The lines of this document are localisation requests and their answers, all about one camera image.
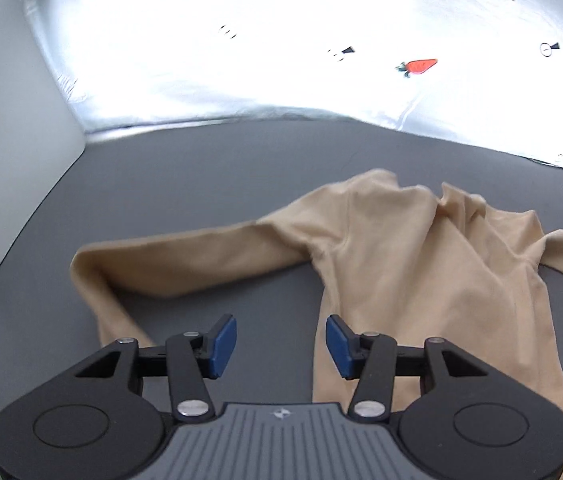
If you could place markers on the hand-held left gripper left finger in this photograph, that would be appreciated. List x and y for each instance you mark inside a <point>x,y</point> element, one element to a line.
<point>225,346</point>

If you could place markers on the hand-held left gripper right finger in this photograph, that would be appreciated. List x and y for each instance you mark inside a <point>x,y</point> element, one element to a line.
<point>337,346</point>

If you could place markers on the beige long-sleeve shirt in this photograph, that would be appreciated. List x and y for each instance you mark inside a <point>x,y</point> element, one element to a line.
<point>411,265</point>

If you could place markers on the white carrot-print sheet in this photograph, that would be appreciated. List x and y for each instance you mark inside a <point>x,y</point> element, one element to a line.
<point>281,40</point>

